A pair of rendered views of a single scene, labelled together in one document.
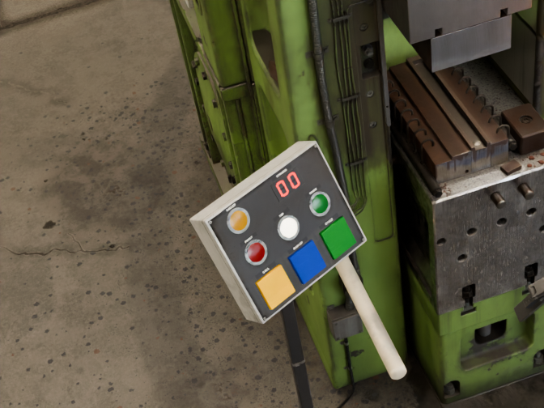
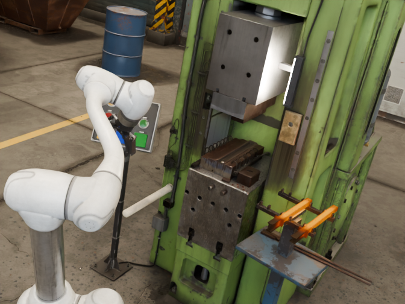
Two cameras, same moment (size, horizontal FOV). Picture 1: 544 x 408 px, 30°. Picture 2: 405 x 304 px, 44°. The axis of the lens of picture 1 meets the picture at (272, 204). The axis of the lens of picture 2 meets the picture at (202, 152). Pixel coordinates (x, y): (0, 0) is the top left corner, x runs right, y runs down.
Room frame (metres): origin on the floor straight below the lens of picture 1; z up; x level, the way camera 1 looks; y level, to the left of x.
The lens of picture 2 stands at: (-0.20, -1.93, 2.15)
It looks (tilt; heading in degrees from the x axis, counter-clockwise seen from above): 24 degrees down; 36
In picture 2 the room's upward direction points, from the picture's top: 11 degrees clockwise
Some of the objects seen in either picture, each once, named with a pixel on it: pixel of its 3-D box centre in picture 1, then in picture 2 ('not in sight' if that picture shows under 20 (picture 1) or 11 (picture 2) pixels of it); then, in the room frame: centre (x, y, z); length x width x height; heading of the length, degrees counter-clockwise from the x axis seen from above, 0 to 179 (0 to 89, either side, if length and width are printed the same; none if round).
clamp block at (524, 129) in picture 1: (524, 129); (248, 176); (1.96, -0.69, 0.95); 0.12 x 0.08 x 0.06; 10
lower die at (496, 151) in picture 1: (438, 112); (232, 155); (2.08, -0.49, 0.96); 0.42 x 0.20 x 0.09; 10
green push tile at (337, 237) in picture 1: (337, 237); (140, 140); (1.65, -0.13, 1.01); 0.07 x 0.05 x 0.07; 125
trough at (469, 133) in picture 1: (446, 99); (237, 151); (2.08, -0.51, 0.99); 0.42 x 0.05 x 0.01; 10
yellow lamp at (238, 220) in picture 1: (238, 220); not in sight; (1.61, 0.08, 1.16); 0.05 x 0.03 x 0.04; 100
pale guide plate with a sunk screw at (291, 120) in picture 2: not in sight; (290, 127); (2.05, -0.81, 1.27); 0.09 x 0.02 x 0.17; 100
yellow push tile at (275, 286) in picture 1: (274, 286); not in sight; (1.54, 0.03, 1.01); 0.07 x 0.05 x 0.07; 125
